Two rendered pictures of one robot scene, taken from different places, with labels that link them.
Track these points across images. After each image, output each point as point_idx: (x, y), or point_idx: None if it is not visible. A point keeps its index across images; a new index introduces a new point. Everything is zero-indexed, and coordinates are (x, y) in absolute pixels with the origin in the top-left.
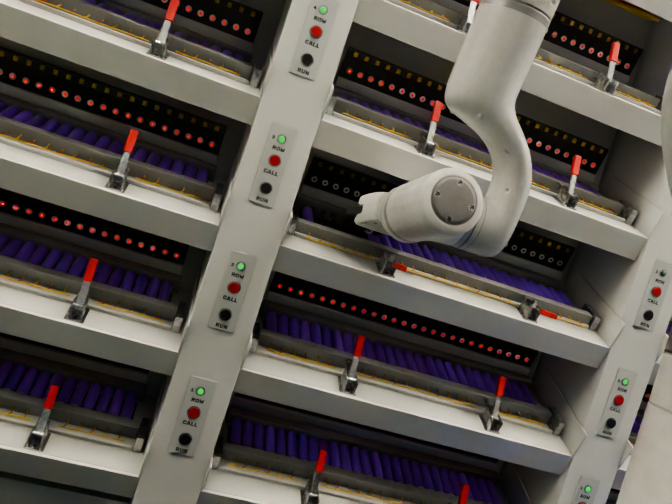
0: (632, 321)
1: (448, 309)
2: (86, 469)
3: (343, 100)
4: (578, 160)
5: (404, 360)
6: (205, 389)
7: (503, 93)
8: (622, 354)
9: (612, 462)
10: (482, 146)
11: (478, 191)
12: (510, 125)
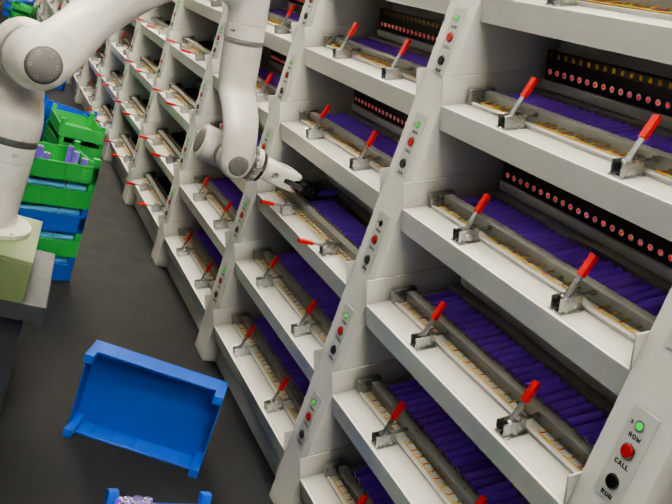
0: (360, 263)
1: (294, 239)
2: (199, 301)
3: (312, 113)
4: (372, 134)
5: (316, 290)
6: (225, 269)
7: (220, 82)
8: (350, 291)
9: (330, 386)
10: (393, 139)
11: (207, 134)
12: (221, 98)
